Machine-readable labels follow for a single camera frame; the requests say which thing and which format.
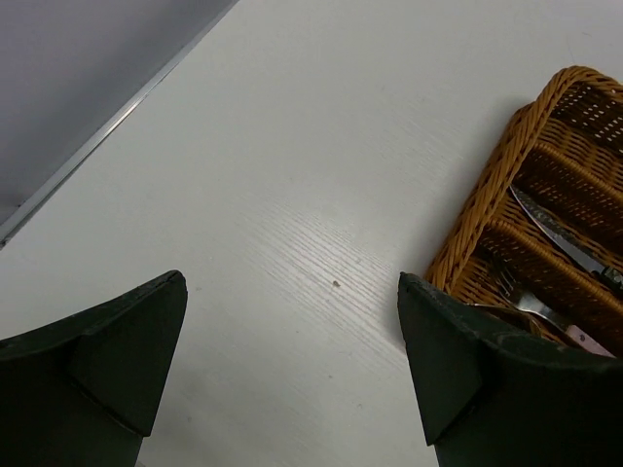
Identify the woven wicker cutlery tray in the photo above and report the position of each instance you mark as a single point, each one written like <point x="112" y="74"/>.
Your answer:
<point x="564" y="150"/>

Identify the pink handled fork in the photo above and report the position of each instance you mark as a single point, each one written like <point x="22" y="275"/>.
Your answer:
<point x="521" y="298"/>

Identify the aluminium table frame rail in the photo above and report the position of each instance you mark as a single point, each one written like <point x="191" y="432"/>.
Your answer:
<point x="71" y="72"/>

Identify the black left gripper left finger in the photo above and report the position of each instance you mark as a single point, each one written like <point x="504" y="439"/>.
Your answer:
<point x="86" y="389"/>

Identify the silver patterned table knife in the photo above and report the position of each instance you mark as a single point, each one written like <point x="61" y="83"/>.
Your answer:
<point x="567" y="243"/>

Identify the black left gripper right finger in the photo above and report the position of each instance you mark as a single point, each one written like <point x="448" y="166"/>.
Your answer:
<point x="490" y="394"/>

